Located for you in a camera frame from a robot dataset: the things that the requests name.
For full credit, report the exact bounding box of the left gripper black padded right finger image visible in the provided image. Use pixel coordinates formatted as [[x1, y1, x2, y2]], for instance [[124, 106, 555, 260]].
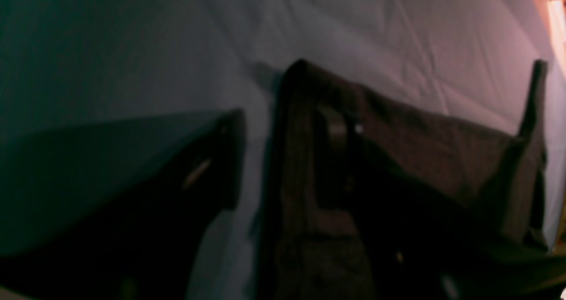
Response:
[[314, 104, 565, 300]]

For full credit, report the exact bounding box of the left gripper silver left finger image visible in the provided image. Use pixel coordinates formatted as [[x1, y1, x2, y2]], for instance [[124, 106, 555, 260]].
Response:
[[1, 109, 246, 300]]

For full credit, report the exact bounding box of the dark grey T-shirt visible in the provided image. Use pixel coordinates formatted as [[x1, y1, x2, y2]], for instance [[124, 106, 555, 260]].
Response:
[[256, 60, 565, 300]]

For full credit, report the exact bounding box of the teal table cloth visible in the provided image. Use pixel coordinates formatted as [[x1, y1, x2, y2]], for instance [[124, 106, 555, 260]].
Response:
[[1, 0, 565, 300]]

